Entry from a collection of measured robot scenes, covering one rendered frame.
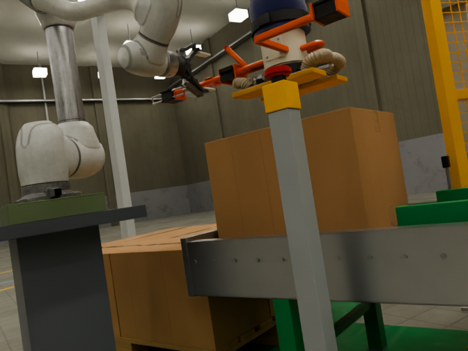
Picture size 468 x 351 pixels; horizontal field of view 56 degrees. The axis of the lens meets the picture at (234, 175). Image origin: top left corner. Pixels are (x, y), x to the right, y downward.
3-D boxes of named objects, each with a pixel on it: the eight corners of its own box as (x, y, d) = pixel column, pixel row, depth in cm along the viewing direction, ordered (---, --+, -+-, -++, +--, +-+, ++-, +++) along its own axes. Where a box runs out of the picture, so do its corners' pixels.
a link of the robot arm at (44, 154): (8, 189, 144) (-1, 123, 145) (46, 186, 162) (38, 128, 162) (49, 181, 140) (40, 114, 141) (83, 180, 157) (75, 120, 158)
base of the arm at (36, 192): (28, 201, 134) (26, 184, 134) (13, 205, 151) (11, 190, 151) (87, 194, 145) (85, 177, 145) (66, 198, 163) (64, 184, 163)
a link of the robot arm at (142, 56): (162, 84, 147) (177, 48, 142) (126, 79, 135) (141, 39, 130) (144, 69, 152) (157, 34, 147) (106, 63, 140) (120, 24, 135)
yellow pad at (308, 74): (326, 76, 150) (324, 61, 150) (314, 72, 142) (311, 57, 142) (247, 100, 170) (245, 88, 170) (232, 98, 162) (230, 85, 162)
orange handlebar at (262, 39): (356, 39, 151) (354, 28, 151) (318, 19, 127) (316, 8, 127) (168, 104, 206) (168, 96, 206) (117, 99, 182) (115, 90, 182)
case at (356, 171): (411, 219, 161) (393, 112, 162) (371, 238, 130) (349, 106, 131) (276, 228, 198) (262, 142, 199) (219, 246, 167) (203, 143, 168)
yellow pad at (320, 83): (348, 81, 165) (346, 69, 165) (337, 79, 157) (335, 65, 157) (272, 103, 186) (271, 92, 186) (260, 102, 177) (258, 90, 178)
